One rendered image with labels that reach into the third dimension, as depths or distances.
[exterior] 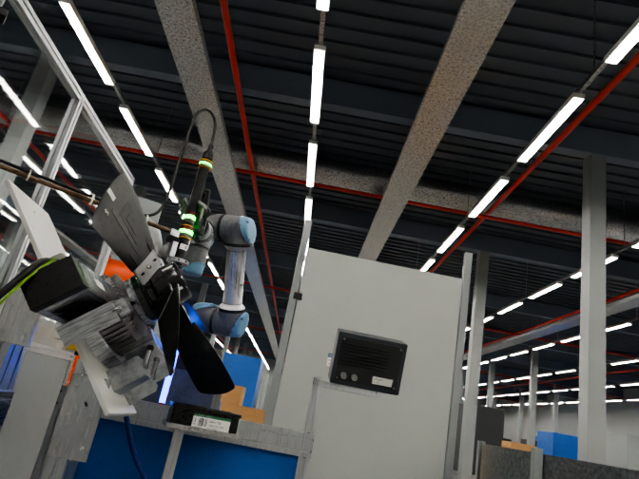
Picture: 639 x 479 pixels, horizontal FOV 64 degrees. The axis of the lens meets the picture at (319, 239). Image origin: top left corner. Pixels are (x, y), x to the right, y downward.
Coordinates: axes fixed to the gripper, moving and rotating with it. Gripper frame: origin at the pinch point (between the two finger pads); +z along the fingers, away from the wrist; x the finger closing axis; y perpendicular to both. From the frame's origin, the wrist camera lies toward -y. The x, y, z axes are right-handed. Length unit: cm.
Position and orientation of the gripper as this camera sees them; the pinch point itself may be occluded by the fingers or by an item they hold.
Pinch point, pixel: (192, 200)
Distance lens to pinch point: 171.9
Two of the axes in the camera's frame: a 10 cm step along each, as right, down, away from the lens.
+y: -1.8, 9.3, -3.3
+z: 0.9, -3.2, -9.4
